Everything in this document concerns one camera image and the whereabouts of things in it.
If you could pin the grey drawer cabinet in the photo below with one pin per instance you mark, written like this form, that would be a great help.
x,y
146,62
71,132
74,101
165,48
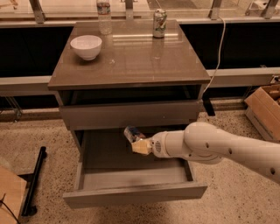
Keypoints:
x,y
132,67

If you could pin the grey middle drawer front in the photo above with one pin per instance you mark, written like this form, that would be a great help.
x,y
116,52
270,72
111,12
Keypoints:
x,y
113,116

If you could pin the open grey bottom drawer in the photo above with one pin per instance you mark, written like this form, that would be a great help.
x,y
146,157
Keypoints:
x,y
109,174

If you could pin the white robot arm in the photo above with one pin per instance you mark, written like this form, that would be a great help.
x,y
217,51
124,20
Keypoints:
x,y
204,143

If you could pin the white ceramic bowl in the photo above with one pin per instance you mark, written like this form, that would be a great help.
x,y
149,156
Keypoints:
x,y
87,47

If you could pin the cardboard box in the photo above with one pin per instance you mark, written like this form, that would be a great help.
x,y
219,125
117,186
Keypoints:
x,y
264,111

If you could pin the black cabinet bracket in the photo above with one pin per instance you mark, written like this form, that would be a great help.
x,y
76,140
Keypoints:
x,y
208,107

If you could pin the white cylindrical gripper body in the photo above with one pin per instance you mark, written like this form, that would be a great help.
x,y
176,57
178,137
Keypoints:
x,y
157,144

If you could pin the silver blue redbull can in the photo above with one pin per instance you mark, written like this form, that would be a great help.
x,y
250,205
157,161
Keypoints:
x,y
133,134

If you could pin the light wooden board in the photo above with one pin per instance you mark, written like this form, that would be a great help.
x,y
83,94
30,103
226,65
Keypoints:
x,y
12,193

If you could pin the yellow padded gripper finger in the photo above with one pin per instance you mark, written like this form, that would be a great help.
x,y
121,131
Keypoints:
x,y
143,146

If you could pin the black metal bar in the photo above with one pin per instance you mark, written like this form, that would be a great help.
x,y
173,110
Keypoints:
x,y
32,180

